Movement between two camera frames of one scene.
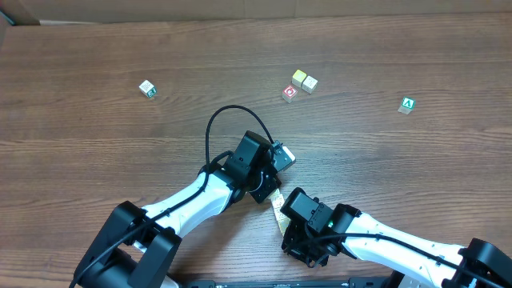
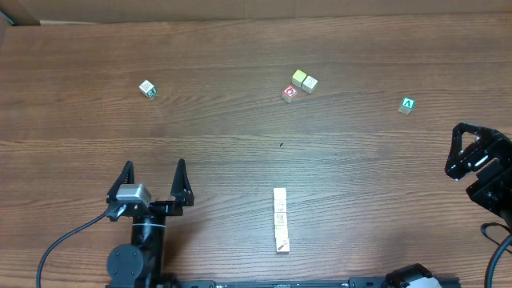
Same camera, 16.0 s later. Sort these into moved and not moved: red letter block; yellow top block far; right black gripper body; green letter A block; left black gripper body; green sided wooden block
Moved: left black gripper body; right black gripper body
Not moved: yellow top block far; red letter block; green sided wooden block; green letter A block
